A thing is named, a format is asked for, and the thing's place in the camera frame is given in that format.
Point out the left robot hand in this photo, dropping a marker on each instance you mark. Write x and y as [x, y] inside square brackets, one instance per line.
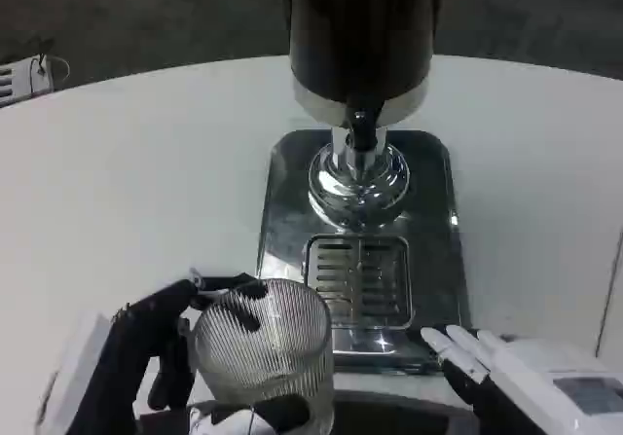
[121, 357]

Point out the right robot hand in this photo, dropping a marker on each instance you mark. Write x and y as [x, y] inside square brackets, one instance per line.
[530, 386]

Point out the clear ribbed glass cup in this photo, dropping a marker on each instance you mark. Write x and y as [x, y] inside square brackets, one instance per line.
[263, 352]

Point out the slotted steel drip grid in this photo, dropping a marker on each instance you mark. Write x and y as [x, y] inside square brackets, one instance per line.
[340, 279]

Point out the steel drip tray base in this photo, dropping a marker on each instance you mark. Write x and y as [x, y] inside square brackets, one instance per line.
[287, 201]

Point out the white vented device box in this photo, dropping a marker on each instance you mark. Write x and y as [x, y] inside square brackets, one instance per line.
[19, 82]

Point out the black dispenser tap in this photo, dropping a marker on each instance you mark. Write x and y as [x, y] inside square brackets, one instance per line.
[362, 131]

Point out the dark drink dispenser steel pedestal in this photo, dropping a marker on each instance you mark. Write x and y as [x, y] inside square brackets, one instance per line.
[357, 31]

